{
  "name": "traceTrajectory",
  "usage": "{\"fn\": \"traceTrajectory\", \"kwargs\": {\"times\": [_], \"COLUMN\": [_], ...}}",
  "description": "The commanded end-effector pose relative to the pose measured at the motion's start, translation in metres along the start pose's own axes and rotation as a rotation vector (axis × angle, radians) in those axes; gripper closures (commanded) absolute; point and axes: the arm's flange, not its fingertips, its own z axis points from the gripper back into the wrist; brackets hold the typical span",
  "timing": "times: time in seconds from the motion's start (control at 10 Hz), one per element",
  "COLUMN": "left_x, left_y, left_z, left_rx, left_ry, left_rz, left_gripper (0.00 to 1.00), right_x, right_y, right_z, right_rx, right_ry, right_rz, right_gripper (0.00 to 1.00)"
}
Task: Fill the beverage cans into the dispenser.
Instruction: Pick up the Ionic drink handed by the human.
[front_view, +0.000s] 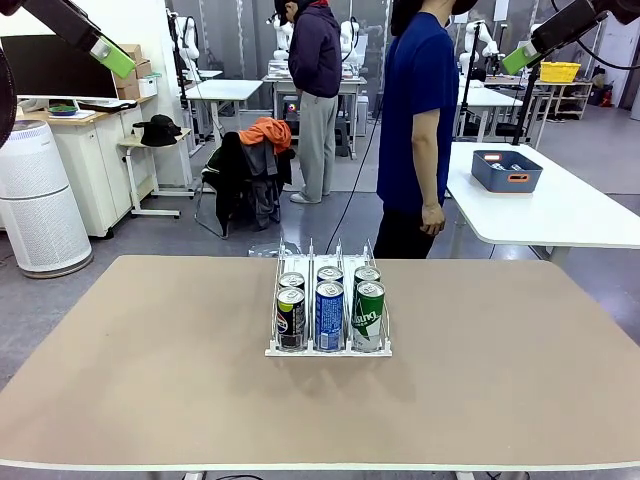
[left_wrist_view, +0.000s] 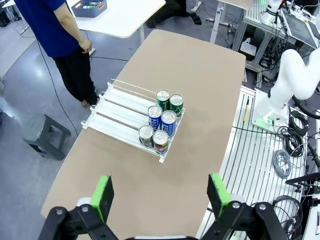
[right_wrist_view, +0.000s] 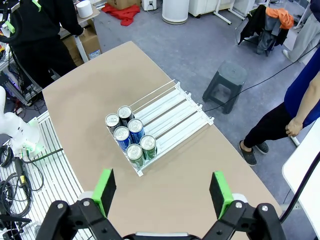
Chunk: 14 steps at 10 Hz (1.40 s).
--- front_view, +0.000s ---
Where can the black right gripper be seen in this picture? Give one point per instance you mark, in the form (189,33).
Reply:
(570,25)

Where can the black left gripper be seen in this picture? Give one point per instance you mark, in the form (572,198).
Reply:
(70,25)

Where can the blue-grey plastic bin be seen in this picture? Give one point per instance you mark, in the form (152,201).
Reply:
(495,180)

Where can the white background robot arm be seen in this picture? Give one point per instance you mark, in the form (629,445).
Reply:
(283,40)
(187,37)
(472,47)
(350,40)

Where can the person's right forearm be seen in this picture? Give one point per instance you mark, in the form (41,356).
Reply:
(426,175)

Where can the blue beverage can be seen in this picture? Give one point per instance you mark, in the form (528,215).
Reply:
(330,315)
(330,273)

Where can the person's right hand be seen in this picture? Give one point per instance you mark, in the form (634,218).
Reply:
(433,217)

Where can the brown cardboard box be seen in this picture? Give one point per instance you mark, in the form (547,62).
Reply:
(131,52)
(144,69)
(124,80)
(129,92)

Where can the yellow plastic crate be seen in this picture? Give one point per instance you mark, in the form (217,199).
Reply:
(560,72)

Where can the white plastic storage box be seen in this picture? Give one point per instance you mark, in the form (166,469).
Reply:
(148,87)

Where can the black laptop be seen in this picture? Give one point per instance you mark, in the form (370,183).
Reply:
(107,105)

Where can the white background desk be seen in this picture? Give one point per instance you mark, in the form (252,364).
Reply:
(225,90)
(490,97)
(352,82)

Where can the black tripod stand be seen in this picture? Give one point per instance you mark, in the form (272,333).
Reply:
(527,107)

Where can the wooden shelf rack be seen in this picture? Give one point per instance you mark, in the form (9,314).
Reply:
(570,84)

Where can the black computer monitor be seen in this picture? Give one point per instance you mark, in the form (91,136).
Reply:
(50,70)

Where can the green plate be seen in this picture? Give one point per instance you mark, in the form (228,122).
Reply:
(63,109)

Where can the black hat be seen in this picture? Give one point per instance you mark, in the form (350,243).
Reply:
(160,130)

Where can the red fire extinguisher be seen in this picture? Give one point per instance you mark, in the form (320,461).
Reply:
(605,96)

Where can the white cabinet desk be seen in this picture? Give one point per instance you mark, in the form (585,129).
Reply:
(85,160)

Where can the person in blue Warriors shirt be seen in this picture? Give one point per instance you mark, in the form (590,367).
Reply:
(420,100)

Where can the small white rolling table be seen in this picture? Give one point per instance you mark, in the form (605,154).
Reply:
(132,170)

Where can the white side table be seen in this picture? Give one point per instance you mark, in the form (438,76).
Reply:
(550,210)

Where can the black jacket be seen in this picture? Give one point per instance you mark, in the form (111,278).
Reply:
(227,170)

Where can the orange jacket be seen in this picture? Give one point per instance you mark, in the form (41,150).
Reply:
(265,131)

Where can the white air purifier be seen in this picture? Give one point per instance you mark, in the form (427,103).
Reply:
(40,210)

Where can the grey garment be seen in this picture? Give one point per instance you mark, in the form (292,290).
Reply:
(260,160)

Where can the computer tower with lights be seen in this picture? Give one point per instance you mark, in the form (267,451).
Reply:
(292,107)

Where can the person in dark hoodie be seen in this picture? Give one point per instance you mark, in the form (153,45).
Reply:
(315,60)

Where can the green Tsingtao beer can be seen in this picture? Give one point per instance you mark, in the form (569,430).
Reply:
(367,273)
(367,317)

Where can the black Pepsi can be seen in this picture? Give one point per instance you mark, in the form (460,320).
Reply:
(291,320)
(291,279)

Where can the black right wrist mount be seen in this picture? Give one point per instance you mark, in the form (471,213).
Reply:
(627,10)

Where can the metal frame chair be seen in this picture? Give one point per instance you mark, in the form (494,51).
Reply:
(195,212)

